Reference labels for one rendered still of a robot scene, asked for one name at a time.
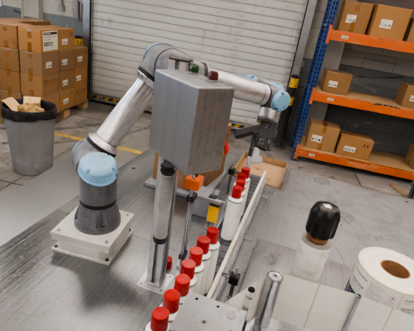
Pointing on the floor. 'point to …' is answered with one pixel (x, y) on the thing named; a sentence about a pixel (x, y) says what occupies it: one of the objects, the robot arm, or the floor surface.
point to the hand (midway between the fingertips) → (246, 165)
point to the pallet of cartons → (35, 65)
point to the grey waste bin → (31, 146)
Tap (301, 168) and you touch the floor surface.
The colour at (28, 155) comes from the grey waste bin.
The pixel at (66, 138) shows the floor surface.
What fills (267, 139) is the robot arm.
